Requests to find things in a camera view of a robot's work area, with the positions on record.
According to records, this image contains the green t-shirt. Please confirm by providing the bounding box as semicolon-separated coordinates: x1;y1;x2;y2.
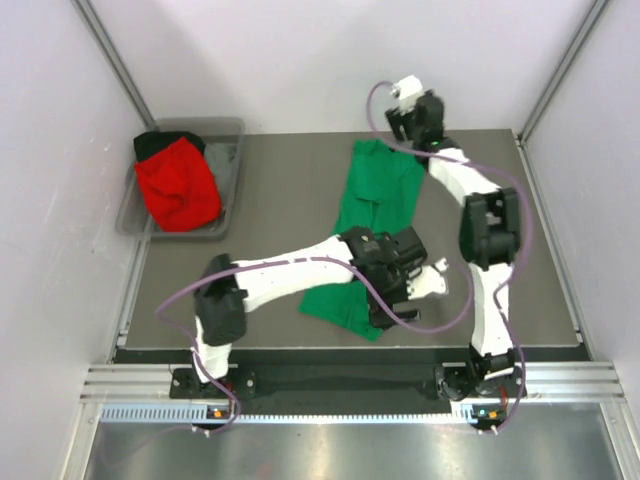
299;140;425;341

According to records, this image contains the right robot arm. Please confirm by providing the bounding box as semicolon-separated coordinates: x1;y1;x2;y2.
385;86;521;398

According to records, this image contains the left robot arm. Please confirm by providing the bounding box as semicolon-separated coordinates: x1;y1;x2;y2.
191;226;447;397

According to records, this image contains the red t-shirt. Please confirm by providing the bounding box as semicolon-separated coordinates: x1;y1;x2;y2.
134;137;222;233

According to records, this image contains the black t-shirt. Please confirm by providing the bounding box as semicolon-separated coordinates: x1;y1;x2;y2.
133;131;206;162

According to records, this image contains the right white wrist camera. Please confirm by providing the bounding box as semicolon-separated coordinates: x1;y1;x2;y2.
391;75;425;112

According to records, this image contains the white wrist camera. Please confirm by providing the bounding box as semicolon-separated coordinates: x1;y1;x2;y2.
406;258;449;301
391;75;425;112

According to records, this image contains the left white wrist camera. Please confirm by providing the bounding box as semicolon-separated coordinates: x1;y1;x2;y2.
406;258;449;301

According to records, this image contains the slotted grey cable duct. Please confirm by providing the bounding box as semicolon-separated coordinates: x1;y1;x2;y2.
100;403;503;425

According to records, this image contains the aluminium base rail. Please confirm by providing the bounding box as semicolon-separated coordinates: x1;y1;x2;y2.
81;361;625;403

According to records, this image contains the right aluminium frame post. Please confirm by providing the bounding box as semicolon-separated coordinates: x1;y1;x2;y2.
516;0;612;144

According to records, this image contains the aluminium frame post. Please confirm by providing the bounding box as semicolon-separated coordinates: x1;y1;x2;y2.
516;0;612;144
71;0;156;130

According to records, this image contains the left aluminium frame post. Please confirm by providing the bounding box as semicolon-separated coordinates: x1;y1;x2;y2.
71;0;156;130

